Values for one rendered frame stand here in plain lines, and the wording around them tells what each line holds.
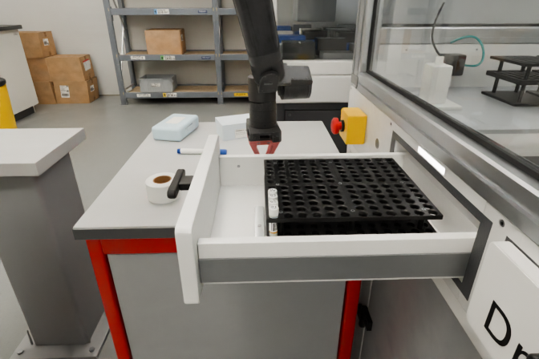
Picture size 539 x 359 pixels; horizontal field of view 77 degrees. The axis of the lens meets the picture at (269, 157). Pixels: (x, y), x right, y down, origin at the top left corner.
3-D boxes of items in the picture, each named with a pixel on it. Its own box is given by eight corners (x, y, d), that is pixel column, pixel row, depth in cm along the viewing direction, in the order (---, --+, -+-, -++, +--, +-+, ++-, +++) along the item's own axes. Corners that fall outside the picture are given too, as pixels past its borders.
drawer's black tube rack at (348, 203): (266, 260, 45) (266, 218, 42) (264, 191, 61) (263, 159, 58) (433, 256, 46) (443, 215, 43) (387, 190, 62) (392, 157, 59)
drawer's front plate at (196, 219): (184, 307, 40) (173, 229, 36) (212, 186, 66) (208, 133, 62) (199, 306, 40) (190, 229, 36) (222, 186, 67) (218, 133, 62)
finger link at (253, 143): (275, 157, 82) (275, 119, 78) (280, 170, 76) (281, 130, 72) (247, 159, 81) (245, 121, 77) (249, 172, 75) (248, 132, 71)
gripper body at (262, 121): (273, 124, 79) (273, 92, 76) (281, 140, 70) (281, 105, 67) (246, 126, 79) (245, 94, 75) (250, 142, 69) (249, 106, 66)
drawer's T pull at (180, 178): (167, 200, 46) (165, 191, 46) (178, 175, 53) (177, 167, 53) (193, 199, 47) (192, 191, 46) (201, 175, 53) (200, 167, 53)
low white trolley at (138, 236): (136, 453, 95) (71, 227, 64) (180, 285, 152) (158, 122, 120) (343, 445, 97) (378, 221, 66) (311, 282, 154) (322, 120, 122)
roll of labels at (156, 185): (183, 187, 78) (180, 171, 76) (178, 203, 72) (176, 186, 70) (151, 188, 77) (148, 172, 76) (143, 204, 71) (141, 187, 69)
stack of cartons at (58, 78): (21, 104, 423) (-1, 33, 389) (36, 98, 453) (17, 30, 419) (91, 103, 426) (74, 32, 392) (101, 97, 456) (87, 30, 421)
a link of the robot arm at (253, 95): (245, 69, 71) (249, 74, 66) (277, 67, 72) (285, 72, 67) (247, 101, 74) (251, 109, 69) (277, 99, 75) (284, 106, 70)
